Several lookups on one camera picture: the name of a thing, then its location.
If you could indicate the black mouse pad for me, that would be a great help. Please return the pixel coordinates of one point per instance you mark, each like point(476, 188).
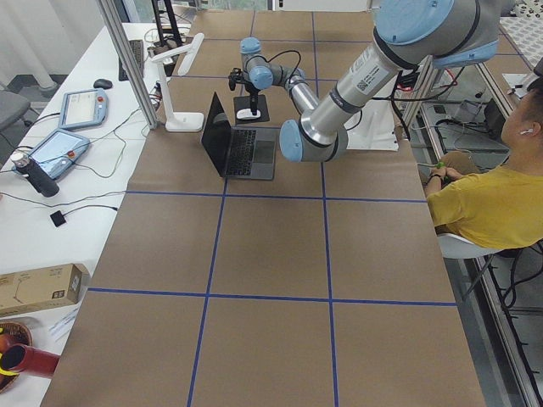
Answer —
point(243, 103)

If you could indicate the black computer mouse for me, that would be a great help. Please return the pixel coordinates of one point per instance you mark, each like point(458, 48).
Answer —
point(102, 83)

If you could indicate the cardboard box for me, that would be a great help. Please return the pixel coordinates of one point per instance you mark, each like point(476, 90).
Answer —
point(39, 289)

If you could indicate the blue teach pendant far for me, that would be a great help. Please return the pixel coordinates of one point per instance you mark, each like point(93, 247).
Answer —
point(83, 109)

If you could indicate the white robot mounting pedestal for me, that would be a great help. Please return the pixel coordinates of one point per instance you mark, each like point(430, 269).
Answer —
point(373, 128)

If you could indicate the white computer mouse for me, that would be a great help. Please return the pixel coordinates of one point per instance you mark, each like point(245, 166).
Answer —
point(246, 114)

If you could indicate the white desk lamp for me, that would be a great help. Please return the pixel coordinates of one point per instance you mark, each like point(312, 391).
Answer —
point(177, 121)

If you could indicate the person in yellow shirt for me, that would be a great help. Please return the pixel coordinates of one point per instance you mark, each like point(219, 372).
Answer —
point(501, 208)

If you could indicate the aluminium frame post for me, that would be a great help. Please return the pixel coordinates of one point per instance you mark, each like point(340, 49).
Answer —
point(118, 36)

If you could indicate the small black square device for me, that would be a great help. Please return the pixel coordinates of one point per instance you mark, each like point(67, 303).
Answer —
point(58, 218)

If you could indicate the blue teach pendant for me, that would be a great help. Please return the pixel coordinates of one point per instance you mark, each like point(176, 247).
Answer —
point(83, 109)
point(59, 151)

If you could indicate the white chair seat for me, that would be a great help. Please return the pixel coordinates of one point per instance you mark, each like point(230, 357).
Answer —
point(455, 247)

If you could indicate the grey laptop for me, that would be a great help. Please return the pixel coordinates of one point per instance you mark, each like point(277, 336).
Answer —
point(238, 152)

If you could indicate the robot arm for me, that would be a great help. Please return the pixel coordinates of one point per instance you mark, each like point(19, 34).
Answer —
point(452, 33)

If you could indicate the blue teach pendant near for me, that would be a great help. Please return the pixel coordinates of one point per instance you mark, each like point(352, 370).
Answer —
point(59, 151)

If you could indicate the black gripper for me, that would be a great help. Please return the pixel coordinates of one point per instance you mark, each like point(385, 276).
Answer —
point(253, 93)

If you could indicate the black water bottle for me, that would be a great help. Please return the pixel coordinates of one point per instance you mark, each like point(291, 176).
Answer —
point(34, 174)

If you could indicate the red cylinder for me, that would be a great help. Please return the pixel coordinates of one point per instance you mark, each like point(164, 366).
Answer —
point(24, 359)

